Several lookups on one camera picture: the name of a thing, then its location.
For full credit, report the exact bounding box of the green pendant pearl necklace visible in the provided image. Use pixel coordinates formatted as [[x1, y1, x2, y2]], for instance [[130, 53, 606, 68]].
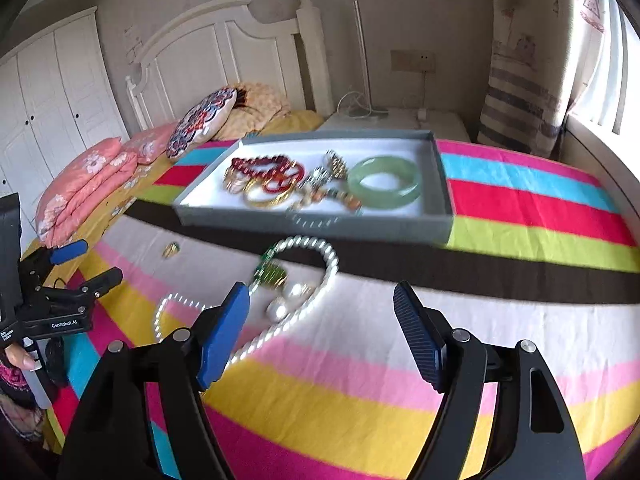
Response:
[[224, 235, 342, 369]]

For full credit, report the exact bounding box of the large pearl earring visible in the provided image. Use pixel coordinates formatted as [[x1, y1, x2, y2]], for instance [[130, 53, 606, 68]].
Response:
[[281, 282, 316, 304], [266, 296, 290, 323]]

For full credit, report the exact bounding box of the gold bangle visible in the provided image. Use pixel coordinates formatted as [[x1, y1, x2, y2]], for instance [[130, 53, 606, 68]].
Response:
[[242, 178, 295, 209]]

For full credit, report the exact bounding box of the multicolour stone bead bracelet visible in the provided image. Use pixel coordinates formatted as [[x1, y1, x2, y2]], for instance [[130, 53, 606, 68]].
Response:
[[285, 181, 364, 214]]

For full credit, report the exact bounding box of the dark red bead bracelet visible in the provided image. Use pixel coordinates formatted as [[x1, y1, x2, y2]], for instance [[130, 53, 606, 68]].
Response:
[[229, 153, 296, 181]]

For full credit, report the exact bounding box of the grey jewelry tray box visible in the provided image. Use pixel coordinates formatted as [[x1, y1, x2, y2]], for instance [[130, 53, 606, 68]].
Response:
[[172, 131, 454, 245]]

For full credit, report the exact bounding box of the left hand in knit glove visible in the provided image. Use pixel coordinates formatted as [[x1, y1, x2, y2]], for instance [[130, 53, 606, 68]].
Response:
[[1, 344, 42, 442]]

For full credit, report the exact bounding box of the pink folded quilt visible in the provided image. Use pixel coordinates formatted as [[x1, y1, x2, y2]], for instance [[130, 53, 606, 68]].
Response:
[[35, 138, 138, 248]]

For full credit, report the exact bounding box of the striped colourful blanket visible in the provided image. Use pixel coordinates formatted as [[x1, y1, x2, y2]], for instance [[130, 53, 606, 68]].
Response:
[[49, 136, 640, 480]]

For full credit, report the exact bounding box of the pink floral pillow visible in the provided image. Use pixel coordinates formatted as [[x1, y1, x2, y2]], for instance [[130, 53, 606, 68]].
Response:
[[122, 122, 178, 165]]

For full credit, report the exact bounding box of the green jade bangle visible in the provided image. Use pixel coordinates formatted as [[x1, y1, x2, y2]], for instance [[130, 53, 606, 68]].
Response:
[[347, 156, 422, 210]]

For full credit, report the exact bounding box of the white wardrobe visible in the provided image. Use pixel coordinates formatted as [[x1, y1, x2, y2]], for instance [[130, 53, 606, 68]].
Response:
[[0, 8, 129, 249]]

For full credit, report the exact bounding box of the silver rhinestone brooch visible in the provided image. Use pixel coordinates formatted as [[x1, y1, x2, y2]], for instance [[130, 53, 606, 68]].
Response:
[[303, 166, 332, 192]]

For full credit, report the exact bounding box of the patterned round cushion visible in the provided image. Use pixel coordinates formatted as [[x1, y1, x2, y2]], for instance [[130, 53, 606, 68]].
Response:
[[166, 87, 238, 160]]

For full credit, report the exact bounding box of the white nightstand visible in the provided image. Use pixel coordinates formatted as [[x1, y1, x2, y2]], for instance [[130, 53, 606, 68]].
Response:
[[318, 108, 471, 142]]

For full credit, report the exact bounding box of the beige fleece blanket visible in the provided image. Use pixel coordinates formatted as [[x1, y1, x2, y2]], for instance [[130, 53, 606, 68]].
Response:
[[212, 82, 291, 141]]

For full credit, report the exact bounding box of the slim silver desk lamp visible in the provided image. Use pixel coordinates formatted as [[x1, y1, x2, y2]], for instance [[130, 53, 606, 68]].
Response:
[[348, 0, 388, 119]]

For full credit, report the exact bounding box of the white bed headboard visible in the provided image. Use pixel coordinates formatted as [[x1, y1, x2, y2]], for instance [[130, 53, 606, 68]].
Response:
[[126, 0, 335, 130]]

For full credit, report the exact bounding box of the striped patterned curtain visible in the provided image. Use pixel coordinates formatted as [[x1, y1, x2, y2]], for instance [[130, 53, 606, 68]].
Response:
[[477, 0, 638, 157]]

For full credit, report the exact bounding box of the gold interlocked ring brooch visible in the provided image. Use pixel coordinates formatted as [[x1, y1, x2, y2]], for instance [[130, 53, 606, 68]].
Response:
[[224, 166, 253, 195]]

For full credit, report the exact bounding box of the red cord gold bracelet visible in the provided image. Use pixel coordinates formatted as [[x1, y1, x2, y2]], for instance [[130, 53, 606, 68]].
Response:
[[259, 159, 307, 196]]

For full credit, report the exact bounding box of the white charging cable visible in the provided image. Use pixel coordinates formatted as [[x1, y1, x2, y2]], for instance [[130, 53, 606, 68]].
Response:
[[335, 90, 426, 122]]

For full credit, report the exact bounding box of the wall power socket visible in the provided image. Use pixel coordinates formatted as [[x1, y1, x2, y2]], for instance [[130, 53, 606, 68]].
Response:
[[390, 50, 436, 74]]

